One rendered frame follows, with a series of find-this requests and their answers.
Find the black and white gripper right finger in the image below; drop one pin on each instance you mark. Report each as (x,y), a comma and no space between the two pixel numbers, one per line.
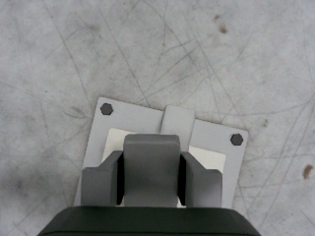
(198,186)

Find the grey metal mounting plate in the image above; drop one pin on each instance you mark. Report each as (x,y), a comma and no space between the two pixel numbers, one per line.
(110,113)

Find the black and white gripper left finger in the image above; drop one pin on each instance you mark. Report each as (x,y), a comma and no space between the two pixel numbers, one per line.
(103,186)

